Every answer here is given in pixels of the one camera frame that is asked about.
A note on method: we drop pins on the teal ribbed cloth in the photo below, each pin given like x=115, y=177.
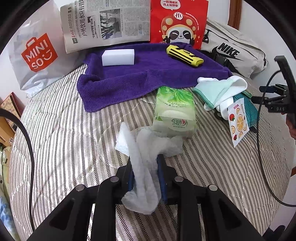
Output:
x=251, y=111

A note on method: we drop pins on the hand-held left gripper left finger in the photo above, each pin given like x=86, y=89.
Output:
x=131, y=183

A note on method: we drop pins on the fruit print sachet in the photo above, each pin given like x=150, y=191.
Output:
x=238, y=122

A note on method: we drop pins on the beige waist bag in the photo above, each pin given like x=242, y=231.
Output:
x=247, y=46

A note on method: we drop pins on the newspaper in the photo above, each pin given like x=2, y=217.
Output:
x=104, y=23

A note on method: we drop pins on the white sock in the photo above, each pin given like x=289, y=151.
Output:
x=240, y=84

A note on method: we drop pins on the brown printed box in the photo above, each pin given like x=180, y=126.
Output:
x=12, y=104

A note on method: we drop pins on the white wet wipe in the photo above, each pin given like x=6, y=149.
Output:
x=145, y=162

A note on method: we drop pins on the wooden frame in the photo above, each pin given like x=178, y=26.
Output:
x=234, y=14

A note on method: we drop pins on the yellow black striped cloth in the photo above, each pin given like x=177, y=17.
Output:
x=182, y=54

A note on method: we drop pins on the white shopping bag red logo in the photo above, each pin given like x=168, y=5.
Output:
x=39, y=55

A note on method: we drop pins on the mint green cloth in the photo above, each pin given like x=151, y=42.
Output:
x=212, y=92

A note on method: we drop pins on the red panda paper bag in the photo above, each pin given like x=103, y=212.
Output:
x=178, y=14

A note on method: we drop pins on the white sponge block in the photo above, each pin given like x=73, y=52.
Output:
x=118, y=58

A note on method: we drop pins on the green tissue pack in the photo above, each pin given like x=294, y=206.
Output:
x=173, y=109

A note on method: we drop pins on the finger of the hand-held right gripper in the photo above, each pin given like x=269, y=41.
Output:
x=272, y=89
x=266, y=100

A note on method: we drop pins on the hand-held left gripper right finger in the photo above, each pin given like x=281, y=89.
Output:
x=161, y=176

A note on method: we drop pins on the purple towel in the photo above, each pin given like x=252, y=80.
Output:
x=129, y=81

